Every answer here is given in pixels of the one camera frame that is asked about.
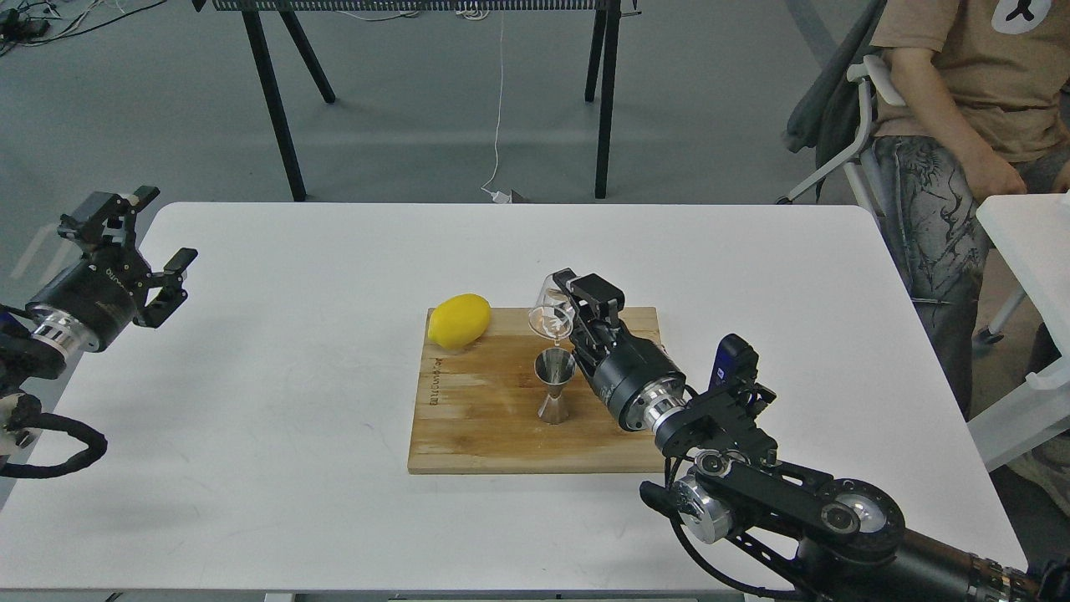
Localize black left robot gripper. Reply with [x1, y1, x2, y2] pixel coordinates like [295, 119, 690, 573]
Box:
[26, 186, 198, 352]

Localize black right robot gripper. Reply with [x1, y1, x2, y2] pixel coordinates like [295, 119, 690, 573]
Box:
[552, 269, 685, 431]

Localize small clear glass cup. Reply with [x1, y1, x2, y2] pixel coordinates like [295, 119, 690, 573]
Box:
[528, 275, 574, 346]

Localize steel double jigger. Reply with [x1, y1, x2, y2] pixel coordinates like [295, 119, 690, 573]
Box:
[534, 348, 576, 426]

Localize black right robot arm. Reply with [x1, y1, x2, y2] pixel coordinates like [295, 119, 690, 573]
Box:
[548, 269, 1067, 601]

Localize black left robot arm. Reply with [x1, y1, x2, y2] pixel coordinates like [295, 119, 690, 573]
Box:
[1, 186, 197, 479]

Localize person's right hand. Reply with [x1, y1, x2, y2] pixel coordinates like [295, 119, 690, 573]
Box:
[962, 148, 1027, 203]

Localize person's left hand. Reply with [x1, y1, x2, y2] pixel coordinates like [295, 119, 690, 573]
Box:
[1051, 161, 1070, 194]

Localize yellow lemon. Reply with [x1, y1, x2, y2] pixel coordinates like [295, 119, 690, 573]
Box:
[427, 293, 492, 350]

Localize wooden cutting board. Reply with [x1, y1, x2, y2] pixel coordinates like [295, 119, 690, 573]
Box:
[406, 308, 664, 475]

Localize person in tan shirt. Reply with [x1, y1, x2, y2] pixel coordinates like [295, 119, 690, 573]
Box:
[869, 0, 1070, 419]

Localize white side table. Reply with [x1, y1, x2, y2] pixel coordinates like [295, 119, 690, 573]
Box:
[968, 192, 1070, 473]

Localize white cable with plug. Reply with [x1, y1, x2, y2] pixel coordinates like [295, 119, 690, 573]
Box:
[482, 10, 523, 204]

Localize black cables on floor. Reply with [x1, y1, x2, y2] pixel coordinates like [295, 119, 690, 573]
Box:
[0, 0, 172, 59]

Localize black metal frame table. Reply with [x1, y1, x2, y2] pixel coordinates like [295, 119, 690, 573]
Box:
[192, 1, 639, 202]

